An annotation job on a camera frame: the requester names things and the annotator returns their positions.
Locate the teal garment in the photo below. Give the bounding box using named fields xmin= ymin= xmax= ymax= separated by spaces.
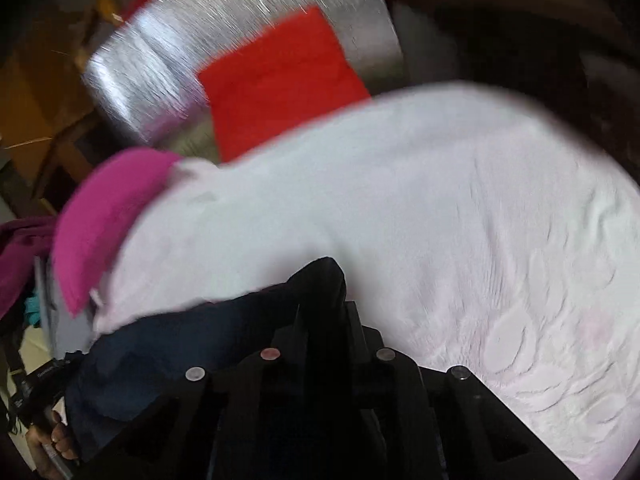
xmin=24 ymin=294 xmax=41 ymax=327

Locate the white bed quilt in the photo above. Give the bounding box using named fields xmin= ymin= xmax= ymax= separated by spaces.
xmin=94 ymin=84 xmax=639 ymax=479

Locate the red pillow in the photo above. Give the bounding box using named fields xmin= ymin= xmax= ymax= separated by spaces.
xmin=198 ymin=6 xmax=370 ymax=162

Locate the grey garment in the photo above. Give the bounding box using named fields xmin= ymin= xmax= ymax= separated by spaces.
xmin=34 ymin=257 xmax=93 ymax=360

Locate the purple fleece jacket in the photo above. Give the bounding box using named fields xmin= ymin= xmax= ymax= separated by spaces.
xmin=0 ymin=217 xmax=56 ymax=318

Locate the magenta pillow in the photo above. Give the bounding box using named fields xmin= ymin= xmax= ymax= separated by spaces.
xmin=51 ymin=148 xmax=181 ymax=316

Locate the silver foil insulation panel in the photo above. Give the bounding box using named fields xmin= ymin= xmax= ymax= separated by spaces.
xmin=84 ymin=0 xmax=405 ymax=160

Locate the navy blue puffer jacket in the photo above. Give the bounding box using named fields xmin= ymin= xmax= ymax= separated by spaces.
xmin=63 ymin=256 xmax=352 ymax=480

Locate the person's left hand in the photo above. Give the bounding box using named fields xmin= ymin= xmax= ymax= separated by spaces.
xmin=25 ymin=411 xmax=78 ymax=480

